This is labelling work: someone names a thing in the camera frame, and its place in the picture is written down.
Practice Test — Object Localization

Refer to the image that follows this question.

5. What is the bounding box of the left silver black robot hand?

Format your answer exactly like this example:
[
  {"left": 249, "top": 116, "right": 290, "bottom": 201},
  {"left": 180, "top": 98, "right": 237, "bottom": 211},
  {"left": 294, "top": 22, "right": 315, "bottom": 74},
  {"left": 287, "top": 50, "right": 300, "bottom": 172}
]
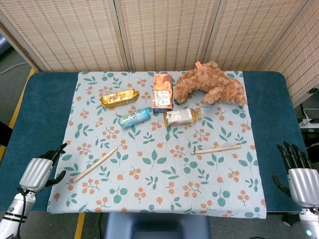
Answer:
[{"left": 18, "top": 143, "right": 68, "bottom": 193}]

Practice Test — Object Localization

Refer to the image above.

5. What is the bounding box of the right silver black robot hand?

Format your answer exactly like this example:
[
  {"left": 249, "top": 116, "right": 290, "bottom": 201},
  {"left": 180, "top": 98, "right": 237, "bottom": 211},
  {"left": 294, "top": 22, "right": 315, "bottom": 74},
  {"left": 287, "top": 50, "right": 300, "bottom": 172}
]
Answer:
[{"left": 272, "top": 141, "right": 319, "bottom": 209}]

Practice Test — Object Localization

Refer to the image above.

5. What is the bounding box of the wooden stick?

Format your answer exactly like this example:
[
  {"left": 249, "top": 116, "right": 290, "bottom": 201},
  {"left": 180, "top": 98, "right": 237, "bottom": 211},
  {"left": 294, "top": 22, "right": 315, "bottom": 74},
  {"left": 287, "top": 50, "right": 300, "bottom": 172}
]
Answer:
[
  {"left": 190, "top": 144, "right": 242, "bottom": 155},
  {"left": 72, "top": 146, "right": 119, "bottom": 184}
]

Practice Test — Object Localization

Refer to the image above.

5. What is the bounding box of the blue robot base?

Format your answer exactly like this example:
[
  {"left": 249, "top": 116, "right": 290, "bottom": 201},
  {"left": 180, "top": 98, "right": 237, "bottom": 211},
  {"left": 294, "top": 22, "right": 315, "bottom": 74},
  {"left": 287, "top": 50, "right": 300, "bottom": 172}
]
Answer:
[{"left": 104, "top": 212, "right": 211, "bottom": 239}]

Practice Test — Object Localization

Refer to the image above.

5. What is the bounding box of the black floor stand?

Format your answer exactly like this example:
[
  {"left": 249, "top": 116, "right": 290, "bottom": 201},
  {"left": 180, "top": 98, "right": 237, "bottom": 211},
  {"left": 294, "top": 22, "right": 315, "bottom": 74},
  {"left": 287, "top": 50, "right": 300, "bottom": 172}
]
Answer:
[{"left": 300, "top": 126, "right": 319, "bottom": 160}]

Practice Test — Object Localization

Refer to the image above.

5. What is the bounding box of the teal table cover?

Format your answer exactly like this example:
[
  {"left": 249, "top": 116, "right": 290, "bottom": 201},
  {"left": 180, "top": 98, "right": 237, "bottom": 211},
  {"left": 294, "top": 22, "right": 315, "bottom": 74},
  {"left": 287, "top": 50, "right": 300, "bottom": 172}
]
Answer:
[{"left": 0, "top": 71, "right": 310, "bottom": 212}]

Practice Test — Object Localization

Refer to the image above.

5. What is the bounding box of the gold biscuit packet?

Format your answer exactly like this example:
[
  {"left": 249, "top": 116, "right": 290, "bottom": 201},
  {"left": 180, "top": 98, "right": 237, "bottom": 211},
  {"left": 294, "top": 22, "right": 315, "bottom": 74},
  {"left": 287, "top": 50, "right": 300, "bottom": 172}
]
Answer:
[{"left": 99, "top": 89, "right": 140, "bottom": 109}]

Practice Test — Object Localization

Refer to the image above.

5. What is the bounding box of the blue-green snack packet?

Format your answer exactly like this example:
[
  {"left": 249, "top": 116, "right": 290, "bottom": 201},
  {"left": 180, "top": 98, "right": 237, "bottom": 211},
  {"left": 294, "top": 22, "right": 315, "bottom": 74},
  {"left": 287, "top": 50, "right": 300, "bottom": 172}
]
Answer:
[{"left": 119, "top": 107, "right": 153, "bottom": 129}]

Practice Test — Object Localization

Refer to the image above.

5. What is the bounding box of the floral berry print tablecloth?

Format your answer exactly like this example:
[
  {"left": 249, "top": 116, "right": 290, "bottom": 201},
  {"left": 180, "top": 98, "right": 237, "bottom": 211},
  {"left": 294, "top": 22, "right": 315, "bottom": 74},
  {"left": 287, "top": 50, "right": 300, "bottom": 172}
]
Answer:
[{"left": 47, "top": 71, "right": 267, "bottom": 220}]

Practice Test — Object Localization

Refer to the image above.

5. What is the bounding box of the blue grey object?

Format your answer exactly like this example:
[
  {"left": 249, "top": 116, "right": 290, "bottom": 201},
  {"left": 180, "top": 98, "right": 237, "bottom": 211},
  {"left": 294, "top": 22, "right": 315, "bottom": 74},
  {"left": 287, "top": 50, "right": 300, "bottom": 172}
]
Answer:
[{"left": 0, "top": 33, "right": 12, "bottom": 54}]

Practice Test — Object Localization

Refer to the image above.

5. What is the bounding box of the brown plush teddy bear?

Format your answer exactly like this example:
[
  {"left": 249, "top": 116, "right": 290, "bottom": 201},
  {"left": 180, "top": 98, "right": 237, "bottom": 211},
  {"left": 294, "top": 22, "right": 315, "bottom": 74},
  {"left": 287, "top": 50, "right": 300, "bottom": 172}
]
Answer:
[{"left": 173, "top": 61, "right": 248, "bottom": 106}]

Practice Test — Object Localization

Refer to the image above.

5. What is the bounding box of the amber juice bottle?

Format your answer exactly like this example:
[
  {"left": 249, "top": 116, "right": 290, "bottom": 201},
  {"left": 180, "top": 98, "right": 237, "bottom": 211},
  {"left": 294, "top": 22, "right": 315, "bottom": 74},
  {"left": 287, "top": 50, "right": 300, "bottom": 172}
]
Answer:
[{"left": 163, "top": 108, "right": 203, "bottom": 127}]

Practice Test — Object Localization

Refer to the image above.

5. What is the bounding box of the orange snack box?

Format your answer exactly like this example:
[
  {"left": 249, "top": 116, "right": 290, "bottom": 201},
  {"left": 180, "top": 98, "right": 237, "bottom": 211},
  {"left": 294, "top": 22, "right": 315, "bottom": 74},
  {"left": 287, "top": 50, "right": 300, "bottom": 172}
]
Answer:
[{"left": 152, "top": 73, "right": 174, "bottom": 114}]

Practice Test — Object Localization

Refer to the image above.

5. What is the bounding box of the woven folding screen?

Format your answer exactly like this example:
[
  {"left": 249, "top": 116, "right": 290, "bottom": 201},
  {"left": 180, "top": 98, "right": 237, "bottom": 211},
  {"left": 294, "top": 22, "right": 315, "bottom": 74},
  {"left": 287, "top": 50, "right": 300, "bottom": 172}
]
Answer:
[{"left": 0, "top": 0, "right": 319, "bottom": 108}]

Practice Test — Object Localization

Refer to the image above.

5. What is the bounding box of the white floor cable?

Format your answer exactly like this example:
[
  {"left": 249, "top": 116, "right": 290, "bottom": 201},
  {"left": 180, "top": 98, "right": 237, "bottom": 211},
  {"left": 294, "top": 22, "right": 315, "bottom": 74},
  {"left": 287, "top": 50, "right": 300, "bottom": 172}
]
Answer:
[{"left": 0, "top": 62, "right": 28, "bottom": 75}]

